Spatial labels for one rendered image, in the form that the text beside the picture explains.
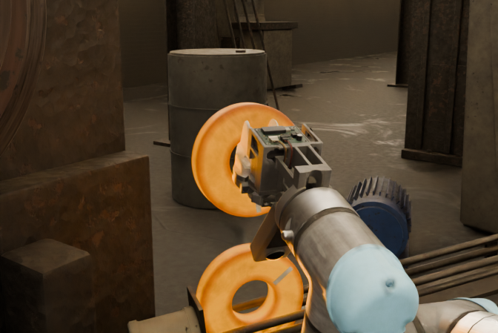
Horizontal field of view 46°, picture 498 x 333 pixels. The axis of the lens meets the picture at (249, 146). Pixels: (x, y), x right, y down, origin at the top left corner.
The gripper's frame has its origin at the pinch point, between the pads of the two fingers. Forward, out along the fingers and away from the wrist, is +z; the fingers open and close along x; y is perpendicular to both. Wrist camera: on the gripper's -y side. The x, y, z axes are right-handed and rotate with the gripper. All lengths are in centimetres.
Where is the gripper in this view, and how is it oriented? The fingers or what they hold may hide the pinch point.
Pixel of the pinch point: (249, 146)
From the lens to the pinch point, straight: 78.4
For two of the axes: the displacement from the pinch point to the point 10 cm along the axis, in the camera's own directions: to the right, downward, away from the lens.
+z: -3.1, -4.5, 8.3
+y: 0.9, -8.9, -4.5
